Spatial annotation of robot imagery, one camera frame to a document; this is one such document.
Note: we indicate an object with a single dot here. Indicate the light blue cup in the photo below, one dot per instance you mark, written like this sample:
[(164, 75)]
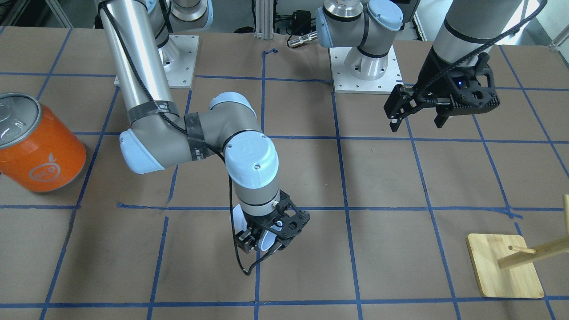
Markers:
[(269, 226)]

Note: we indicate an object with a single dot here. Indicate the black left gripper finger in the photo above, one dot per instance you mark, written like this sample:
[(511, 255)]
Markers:
[(443, 114), (399, 105)]

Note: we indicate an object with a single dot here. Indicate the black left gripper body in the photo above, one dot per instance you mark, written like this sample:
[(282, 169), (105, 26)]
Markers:
[(430, 74)]

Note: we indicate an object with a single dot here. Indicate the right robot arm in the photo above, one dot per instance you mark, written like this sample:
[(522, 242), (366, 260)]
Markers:
[(147, 50)]

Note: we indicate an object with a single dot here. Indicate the wooden cup stand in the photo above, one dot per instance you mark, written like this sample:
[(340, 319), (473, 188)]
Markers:
[(503, 264)]

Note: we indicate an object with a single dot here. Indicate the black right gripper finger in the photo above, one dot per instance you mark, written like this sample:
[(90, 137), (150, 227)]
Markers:
[(279, 244), (248, 239)]

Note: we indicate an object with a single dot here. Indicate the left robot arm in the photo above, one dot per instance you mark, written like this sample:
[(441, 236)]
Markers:
[(469, 28)]

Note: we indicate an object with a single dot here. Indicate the orange can with grey lid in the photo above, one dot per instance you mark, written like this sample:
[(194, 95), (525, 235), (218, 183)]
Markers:
[(37, 150)]

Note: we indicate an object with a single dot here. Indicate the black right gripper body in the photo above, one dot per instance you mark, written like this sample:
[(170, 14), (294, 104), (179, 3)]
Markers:
[(245, 240)]

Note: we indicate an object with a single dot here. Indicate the aluminium frame post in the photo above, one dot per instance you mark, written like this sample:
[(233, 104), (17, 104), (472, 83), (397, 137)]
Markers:
[(263, 14)]

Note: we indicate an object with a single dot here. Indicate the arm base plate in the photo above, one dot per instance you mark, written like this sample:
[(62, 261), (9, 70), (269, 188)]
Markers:
[(356, 73), (178, 58)]

